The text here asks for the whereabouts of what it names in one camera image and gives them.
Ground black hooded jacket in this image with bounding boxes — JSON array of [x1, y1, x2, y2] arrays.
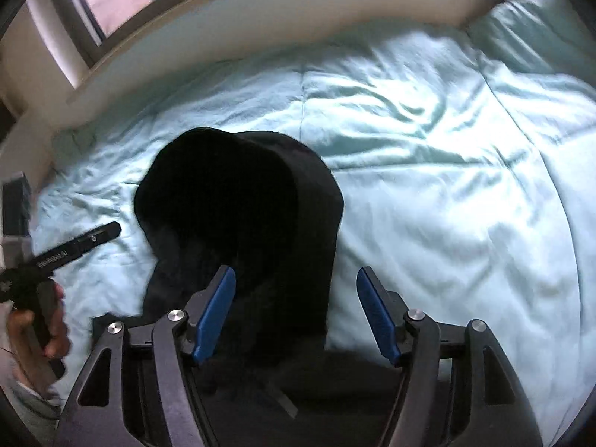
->
[[90, 126, 411, 447]]

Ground person's left hand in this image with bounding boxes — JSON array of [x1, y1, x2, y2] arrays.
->
[[6, 280, 71, 360]]

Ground light teal quilted comforter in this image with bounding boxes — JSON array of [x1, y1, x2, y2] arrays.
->
[[33, 19, 595, 445]]

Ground teal pillow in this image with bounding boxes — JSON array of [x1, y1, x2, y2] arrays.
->
[[467, 0, 595, 85]]

